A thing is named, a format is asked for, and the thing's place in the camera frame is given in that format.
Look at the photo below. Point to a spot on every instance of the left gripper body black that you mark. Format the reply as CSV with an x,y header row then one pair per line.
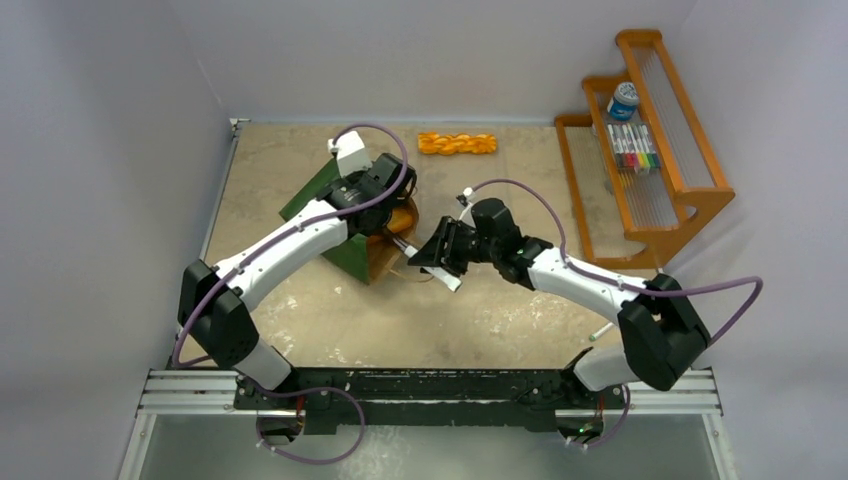
x,y
354,179

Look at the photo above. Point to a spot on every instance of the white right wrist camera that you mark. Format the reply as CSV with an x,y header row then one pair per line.
x,y
466,200

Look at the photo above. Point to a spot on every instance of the clear plastic tray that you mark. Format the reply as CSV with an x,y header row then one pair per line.
x,y
434,143

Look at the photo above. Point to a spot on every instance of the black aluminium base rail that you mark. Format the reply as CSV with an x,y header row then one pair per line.
x,y
537,400

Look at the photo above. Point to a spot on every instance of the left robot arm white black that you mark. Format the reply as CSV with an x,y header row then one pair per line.
x,y
216,301

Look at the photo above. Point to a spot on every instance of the green brown paper bag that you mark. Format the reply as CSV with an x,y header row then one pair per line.
x,y
365,258

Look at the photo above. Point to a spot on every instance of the orange braided fake bread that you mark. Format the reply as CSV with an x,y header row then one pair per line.
x,y
433,143

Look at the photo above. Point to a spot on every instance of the metal tongs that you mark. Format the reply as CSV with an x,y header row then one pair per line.
x,y
452,282

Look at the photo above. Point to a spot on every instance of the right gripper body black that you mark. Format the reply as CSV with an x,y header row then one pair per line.
x,y
447,242

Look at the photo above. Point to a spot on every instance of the orange wooden rack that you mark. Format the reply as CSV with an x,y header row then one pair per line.
x,y
643,177

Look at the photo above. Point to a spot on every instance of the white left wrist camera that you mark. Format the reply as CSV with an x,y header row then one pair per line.
x,y
349,153

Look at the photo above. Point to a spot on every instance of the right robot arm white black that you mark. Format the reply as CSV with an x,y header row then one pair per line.
x,y
661,333

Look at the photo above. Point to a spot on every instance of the blue white jar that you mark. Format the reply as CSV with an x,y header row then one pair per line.
x,y
624,102

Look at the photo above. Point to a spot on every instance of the green capped white marker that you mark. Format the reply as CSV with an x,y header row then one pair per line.
x,y
600,332

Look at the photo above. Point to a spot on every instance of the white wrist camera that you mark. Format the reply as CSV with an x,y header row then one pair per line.
x,y
349,153
466,200

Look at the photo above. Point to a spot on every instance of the set of coloured markers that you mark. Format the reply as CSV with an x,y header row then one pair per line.
x,y
633,147

